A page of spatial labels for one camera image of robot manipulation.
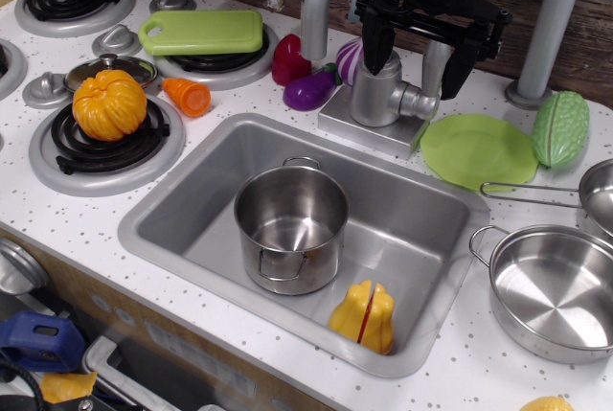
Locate green toy bitter melon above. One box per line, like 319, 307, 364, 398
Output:
532, 91, 590, 168

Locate purple toy eggplant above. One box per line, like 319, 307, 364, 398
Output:
283, 62, 342, 112

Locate blue clamp tool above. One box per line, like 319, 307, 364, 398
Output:
1, 311, 86, 373

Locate steel saucepan with handle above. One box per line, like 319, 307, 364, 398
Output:
479, 159, 612, 242

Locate green toy plate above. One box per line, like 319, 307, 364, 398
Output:
420, 114, 538, 191

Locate yellow cloth piece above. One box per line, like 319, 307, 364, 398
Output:
39, 372, 98, 404

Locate orange toy carrot piece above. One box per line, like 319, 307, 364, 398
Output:
162, 78, 211, 117

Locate grey stove knob front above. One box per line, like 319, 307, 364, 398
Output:
22, 72, 73, 109

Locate silver faucet lever handle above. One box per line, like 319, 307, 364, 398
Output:
421, 40, 452, 98

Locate wide stainless steel pan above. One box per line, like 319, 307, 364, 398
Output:
468, 225, 612, 364

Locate grey stove knob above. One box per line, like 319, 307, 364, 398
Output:
92, 24, 142, 57
149, 0, 196, 13
22, 72, 73, 109

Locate orange toy pumpkin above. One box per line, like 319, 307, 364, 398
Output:
72, 70, 148, 142

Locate yellow toy bell pepper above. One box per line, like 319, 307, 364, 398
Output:
327, 280, 395, 354

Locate silver toy faucet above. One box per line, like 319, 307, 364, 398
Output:
301, 0, 441, 160

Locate front black stove burner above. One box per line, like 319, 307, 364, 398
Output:
29, 96, 185, 197

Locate far left stove burner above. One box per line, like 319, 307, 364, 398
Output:
0, 39, 28, 100

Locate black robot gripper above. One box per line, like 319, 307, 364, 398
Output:
357, 0, 511, 101

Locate purple white toy onion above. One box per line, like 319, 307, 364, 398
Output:
335, 37, 363, 86

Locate yellow toy lemon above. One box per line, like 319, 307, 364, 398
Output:
520, 396, 575, 411

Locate red toy pepper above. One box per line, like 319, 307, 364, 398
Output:
271, 34, 312, 86

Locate grey support pole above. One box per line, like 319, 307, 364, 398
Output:
506, 0, 576, 110

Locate grey oven knob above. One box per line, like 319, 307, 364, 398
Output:
1, 238, 51, 296

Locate grey stove knob back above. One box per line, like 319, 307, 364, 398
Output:
149, 0, 196, 13

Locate black cable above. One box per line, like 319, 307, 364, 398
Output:
0, 357, 52, 411

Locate small steel pot lid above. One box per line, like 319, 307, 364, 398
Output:
63, 53, 159, 95

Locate green toy cutting board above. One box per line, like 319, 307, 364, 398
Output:
138, 10, 263, 56

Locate back right stove burner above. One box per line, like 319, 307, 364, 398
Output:
154, 25, 279, 91

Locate grey stove knob middle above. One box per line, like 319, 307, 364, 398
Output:
92, 24, 142, 57

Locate stainless steel pot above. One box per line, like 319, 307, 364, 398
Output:
234, 156, 349, 296

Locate grey sink basin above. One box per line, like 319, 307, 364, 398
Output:
118, 114, 489, 378

